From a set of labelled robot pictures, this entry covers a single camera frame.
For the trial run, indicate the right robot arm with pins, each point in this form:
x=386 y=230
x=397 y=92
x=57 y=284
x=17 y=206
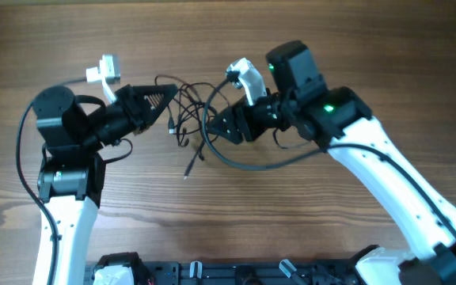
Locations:
x=343 y=126

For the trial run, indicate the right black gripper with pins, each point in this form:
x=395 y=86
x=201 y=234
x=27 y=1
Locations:
x=242 y=112

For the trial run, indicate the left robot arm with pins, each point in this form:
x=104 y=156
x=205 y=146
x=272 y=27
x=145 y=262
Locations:
x=72 y=174

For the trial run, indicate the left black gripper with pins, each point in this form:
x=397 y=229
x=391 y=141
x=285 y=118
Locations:
x=138 y=110

